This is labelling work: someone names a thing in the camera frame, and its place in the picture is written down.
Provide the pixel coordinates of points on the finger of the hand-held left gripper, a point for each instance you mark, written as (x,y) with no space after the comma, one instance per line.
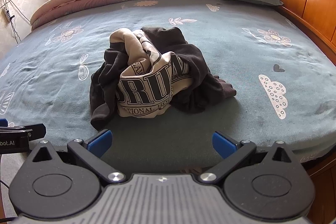
(3,121)
(34,130)

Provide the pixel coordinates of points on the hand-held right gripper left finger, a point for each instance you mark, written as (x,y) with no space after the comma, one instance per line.
(101,141)

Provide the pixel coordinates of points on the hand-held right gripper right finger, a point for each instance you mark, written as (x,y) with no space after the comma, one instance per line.
(221,144)

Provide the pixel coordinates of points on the beige sweatshirt with dark sleeves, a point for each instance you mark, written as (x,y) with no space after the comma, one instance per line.
(147,87)

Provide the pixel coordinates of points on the bed with blue floral sheet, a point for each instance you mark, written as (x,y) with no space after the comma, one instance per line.
(236,61)

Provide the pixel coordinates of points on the white power strip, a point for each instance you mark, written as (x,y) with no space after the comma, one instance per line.
(7,14)

